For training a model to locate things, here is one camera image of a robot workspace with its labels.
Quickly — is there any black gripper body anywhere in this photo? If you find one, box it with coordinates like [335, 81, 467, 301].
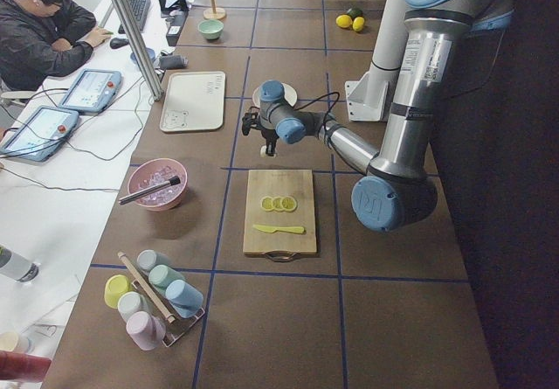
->
[242, 106, 278, 144]

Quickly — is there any white steamed bun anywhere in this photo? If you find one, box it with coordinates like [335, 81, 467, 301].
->
[260, 146, 277, 157]

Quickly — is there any beige round plate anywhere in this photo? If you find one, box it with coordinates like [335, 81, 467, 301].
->
[252, 82, 298, 108]

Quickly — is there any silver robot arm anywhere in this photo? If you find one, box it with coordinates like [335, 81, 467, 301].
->
[241, 0, 514, 232]

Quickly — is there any white bear serving tray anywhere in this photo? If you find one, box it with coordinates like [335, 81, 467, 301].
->
[160, 71, 226, 133]

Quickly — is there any bamboo cutting board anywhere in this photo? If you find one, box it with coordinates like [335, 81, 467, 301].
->
[243, 170, 318, 261]

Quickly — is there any lemon slice middle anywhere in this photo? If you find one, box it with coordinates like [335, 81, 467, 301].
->
[272, 196, 285, 212]

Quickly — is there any lemon slice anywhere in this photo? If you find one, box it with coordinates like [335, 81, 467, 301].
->
[260, 196, 274, 212]
[280, 196, 298, 212]
[272, 196, 285, 212]

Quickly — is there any lemon slice bottom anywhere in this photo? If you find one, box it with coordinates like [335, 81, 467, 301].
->
[260, 196, 274, 212]

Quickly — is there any lemon slice top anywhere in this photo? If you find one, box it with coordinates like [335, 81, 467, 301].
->
[280, 196, 298, 212]

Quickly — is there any yellow plastic knife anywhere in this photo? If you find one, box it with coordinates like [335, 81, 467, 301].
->
[252, 224, 306, 234]

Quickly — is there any grey folded cloth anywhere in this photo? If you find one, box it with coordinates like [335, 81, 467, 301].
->
[158, 55, 188, 71]

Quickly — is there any mint green bowl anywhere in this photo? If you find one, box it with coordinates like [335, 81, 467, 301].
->
[197, 19, 224, 40]

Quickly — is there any wooden mug stand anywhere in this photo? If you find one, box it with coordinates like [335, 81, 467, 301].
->
[204, 0, 226, 20]

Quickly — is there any pink bowl with ice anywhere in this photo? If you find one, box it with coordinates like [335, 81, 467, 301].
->
[128, 158, 188, 212]

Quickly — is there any blue bowl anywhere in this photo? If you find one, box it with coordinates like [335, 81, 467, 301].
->
[130, 46, 156, 69]

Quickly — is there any black box device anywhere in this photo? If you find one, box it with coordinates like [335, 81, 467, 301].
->
[166, 11, 189, 46]

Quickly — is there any yellow lemon upper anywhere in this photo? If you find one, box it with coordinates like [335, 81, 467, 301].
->
[335, 14, 353, 29]

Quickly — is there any yellow lemon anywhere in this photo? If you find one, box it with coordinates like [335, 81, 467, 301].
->
[352, 17, 366, 32]
[335, 14, 353, 29]

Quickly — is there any yellow lemon lower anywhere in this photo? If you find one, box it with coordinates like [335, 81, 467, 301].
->
[352, 17, 366, 32]

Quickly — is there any green lime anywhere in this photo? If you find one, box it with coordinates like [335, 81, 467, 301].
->
[346, 7, 363, 19]

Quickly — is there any black computer mouse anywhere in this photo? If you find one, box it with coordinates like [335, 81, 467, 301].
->
[109, 38, 129, 50]

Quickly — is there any black keyboard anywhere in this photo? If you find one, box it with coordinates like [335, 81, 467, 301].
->
[128, 0, 151, 31]

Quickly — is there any far blue teach pendant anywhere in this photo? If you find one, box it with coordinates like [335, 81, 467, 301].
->
[58, 69, 122, 114]

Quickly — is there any blue teach pendant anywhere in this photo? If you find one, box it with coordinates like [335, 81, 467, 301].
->
[1, 106, 79, 162]
[58, 69, 122, 114]

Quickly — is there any grey cup rear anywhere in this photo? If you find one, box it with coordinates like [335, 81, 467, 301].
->
[136, 249, 171, 274]

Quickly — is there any grey cup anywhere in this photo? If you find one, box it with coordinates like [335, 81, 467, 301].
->
[117, 291, 152, 323]
[136, 249, 171, 274]

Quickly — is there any green cup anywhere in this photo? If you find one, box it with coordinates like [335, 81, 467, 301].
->
[148, 264, 185, 295]

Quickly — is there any blue cup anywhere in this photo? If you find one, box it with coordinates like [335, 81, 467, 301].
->
[165, 280, 204, 318]

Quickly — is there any cup rack with pastel cups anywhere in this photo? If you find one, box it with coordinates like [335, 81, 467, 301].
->
[117, 252, 206, 348]

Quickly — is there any yellow cup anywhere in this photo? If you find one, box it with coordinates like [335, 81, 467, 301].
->
[104, 274, 130, 309]

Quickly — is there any near blue teach pendant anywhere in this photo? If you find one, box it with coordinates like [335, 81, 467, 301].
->
[1, 106, 79, 162]

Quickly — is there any grey cup front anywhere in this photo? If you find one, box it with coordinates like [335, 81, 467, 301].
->
[117, 291, 152, 323]

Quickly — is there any pink cup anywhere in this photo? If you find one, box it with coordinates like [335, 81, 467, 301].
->
[126, 311, 166, 351]

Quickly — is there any seated person dark jacket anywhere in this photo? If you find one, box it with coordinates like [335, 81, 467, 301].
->
[1, 0, 112, 91]

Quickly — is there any clear water bottle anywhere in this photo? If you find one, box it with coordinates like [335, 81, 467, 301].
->
[0, 246, 39, 282]

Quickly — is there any red cylinder bottle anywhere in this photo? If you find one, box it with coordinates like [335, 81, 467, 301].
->
[1, 351, 52, 383]

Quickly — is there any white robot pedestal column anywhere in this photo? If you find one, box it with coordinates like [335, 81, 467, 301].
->
[345, 0, 409, 122]

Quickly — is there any aluminium frame post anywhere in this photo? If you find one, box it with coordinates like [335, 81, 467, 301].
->
[111, 0, 164, 101]

